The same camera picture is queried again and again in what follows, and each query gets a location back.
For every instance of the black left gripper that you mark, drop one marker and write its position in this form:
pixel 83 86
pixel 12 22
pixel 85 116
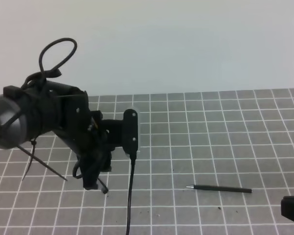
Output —
pixel 65 111

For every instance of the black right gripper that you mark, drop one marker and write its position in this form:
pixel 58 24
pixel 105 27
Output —
pixel 287 207

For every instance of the black pen cap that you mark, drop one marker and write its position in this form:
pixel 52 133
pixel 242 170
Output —
pixel 104 188

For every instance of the black pen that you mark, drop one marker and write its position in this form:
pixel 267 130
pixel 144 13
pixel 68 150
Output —
pixel 219 188

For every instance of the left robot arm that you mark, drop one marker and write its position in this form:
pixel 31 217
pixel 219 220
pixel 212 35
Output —
pixel 34 109

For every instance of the grey grid tablecloth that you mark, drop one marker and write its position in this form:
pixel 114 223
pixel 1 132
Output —
pixel 240 139

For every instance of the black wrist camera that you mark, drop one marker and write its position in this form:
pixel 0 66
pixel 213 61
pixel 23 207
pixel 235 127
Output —
pixel 130 132

